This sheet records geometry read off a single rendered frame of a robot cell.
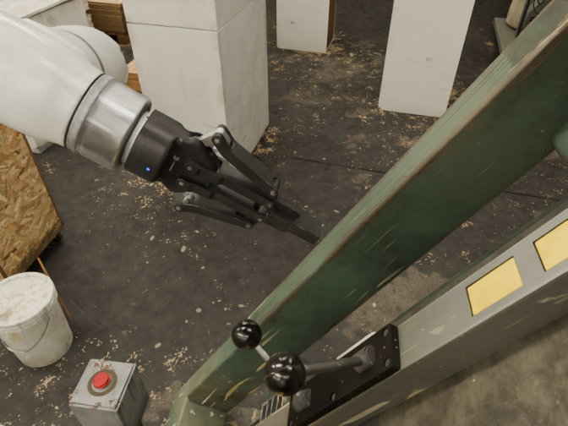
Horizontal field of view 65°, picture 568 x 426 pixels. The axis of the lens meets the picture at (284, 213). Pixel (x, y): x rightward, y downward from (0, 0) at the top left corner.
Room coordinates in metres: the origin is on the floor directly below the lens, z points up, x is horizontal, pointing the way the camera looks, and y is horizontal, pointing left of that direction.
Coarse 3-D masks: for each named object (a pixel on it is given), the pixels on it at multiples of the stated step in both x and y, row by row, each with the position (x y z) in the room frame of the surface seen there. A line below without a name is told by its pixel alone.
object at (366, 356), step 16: (288, 352) 0.22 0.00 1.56; (368, 352) 0.25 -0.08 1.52; (272, 368) 0.20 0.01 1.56; (288, 368) 0.20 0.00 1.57; (304, 368) 0.21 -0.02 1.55; (320, 368) 0.22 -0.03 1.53; (336, 368) 0.22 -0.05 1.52; (368, 368) 0.24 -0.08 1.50; (272, 384) 0.19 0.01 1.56; (288, 384) 0.19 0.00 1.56
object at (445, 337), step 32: (544, 224) 0.26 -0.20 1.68; (512, 256) 0.25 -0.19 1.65; (544, 288) 0.21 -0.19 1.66; (416, 320) 0.26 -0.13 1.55; (448, 320) 0.23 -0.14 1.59; (480, 320) 0.21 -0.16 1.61; (512, 320) 0.21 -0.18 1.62; (544, 320) 0.21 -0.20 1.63; (416, 352) 0.22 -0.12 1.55; (448, 352) 0.21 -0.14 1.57; (480, 352) 0.21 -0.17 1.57; (384, 384) 0.22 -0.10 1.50; (416, 384) 0.22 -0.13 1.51; (352, 416) 0.22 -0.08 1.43
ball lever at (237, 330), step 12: (240, 324) 0.32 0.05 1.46; (252, 324) 0.32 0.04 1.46; (240, 336) 0.30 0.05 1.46; (252, 336) 0.30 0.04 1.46; (240, 348) 0.30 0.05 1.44; (252, 348) 0.30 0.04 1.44; (264, 348) 0.30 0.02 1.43; (264, 360) 0.29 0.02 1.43; (300, 396) 0.25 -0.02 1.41; (300, 408) 0.25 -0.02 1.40
